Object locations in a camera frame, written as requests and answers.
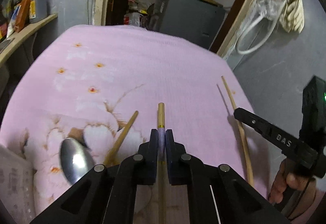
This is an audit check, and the plain wooden chopstick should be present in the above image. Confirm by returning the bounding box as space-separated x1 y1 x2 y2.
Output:
103 111 139 167

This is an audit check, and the long wooden chopstick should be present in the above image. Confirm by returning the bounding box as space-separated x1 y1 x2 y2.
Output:
220 75 255 188

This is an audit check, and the large steel spoon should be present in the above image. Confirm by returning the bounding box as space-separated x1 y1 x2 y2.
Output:
59 137 95 185

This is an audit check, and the person's right hand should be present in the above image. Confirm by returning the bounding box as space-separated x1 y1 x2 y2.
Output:
268 158 316 207

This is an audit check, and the pink floral tablecloth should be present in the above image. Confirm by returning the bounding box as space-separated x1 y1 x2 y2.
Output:
0 24 271 224

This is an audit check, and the white perforated utensil holder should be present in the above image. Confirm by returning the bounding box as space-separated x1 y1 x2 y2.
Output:
1 146 35 223

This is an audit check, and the dark grey cabinet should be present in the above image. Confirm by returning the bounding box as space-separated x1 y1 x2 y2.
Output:
148 0 225 49

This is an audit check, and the wooden counter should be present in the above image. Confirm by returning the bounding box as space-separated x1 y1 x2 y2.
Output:
0 13 58 66

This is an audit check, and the orange sauce bottle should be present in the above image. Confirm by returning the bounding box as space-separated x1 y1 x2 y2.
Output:
14 0 31 32

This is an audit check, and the large oil jug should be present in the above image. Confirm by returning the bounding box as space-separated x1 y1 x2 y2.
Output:
29 0 48 24

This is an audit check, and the black cable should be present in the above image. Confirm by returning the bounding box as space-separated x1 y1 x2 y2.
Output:
287 178 317 219

